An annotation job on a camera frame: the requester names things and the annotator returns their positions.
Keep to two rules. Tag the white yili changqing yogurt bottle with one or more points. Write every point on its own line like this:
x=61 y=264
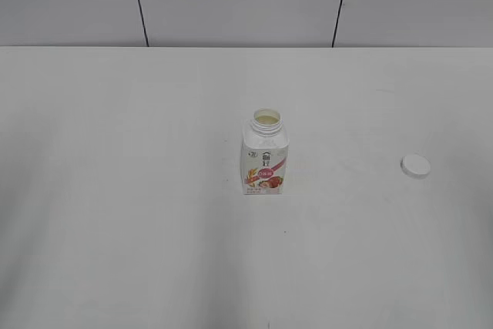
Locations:
x=264 y=153

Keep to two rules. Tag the white bottle cap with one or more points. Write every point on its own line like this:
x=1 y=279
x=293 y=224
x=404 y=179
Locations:
x=415 y=166

